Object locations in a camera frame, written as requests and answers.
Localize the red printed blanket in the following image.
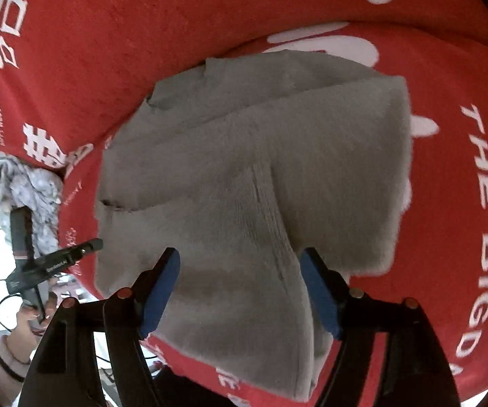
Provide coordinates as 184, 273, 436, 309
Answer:
0, 0, 488, 407

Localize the grey patterned cloth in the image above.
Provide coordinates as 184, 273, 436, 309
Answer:
0, 155, 65, 260

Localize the black wristband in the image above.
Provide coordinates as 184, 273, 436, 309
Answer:
0, 341, 30, 381

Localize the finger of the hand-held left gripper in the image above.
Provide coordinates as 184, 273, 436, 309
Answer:
10, 206, 34, 266
5, 238, 104, 295

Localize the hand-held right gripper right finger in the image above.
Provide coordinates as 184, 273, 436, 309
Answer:
300, 247, 461, 407

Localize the grey knit sweater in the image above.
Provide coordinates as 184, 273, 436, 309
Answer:
93, 49, 414, 403

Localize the person's left hand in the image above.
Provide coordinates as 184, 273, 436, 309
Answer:
14, 294, 64, 349

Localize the black cable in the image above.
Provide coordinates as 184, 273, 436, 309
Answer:
0, 294, 21, 332

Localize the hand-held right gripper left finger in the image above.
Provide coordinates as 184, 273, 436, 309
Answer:
17, 247, 182, 407

